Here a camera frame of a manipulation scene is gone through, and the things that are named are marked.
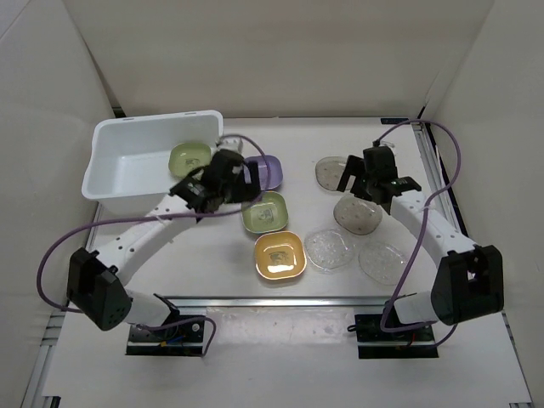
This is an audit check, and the clear textured plate right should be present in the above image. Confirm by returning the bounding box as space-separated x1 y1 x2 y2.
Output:
358 241 407 286

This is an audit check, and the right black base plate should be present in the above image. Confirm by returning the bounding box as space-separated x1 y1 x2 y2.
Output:
347 302 439 360

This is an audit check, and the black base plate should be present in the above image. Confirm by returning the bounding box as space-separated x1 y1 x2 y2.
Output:
347 302 439 360
125 296 213 357

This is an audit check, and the yellow panda plate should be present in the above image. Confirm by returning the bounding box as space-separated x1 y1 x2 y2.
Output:
254 231 307 281

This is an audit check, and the smoky clear plate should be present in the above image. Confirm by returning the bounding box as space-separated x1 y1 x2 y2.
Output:
333 196 383 235
314 156 347 192

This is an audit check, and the light green panda plate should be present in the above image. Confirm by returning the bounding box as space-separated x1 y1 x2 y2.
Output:
168 142 212 179

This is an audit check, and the aluminium frame rail right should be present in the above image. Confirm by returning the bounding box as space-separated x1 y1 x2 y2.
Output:
412 122 468 235

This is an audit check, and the clear textured plate left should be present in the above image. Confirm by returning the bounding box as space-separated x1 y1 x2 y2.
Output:
304 229 354 271

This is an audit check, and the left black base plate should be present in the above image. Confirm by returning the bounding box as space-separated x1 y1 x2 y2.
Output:
125 296 213 357

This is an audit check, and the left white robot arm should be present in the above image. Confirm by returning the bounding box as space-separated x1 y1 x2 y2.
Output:
67 134 261 340

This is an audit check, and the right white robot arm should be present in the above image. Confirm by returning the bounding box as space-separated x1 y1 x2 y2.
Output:
337 146 504 340

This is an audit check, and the white plastic bin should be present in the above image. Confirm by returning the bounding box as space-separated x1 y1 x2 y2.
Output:
82 110 224 217

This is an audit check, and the smoky clear plate middle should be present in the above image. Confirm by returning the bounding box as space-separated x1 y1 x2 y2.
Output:
333 196 383 235

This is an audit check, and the aluminium frame rail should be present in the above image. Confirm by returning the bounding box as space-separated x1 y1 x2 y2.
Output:
166 296 388 308
412 122 468 235

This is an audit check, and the purple panda plate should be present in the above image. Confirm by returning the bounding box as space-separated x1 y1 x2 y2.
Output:
246 155 283 190

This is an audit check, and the smoky clear plate far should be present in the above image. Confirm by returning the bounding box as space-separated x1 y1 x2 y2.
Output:
314 156 347 192

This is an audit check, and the clear textured plate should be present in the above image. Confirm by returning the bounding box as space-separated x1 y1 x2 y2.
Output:
304 229 354 271
358 241 407 286

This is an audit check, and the aluminium frame rail front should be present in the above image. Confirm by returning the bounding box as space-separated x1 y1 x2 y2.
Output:
166 296 388 308

